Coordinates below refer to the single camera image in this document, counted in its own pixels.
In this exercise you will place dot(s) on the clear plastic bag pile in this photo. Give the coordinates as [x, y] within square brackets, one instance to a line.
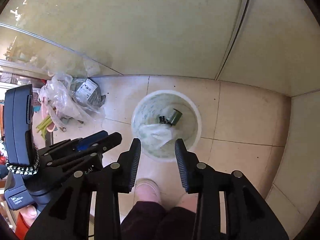
[77, 98]

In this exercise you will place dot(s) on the white plastic trash bucket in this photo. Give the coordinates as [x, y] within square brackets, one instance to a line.
[161, 102]

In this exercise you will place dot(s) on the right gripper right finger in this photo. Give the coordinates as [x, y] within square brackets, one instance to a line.
[196, 176]

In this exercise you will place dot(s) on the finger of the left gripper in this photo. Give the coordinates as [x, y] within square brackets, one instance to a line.
[87, 142]
[106, 144]

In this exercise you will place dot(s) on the dark glass bottle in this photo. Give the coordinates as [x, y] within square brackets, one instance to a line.
[172, 119]

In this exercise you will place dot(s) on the person dark trouser legs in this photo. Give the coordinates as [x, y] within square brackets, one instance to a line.
[150, 220]

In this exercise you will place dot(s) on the person left hand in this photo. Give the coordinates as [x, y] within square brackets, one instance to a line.
[29, 214]

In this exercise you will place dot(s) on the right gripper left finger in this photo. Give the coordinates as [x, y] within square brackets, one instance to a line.
[129, 162]

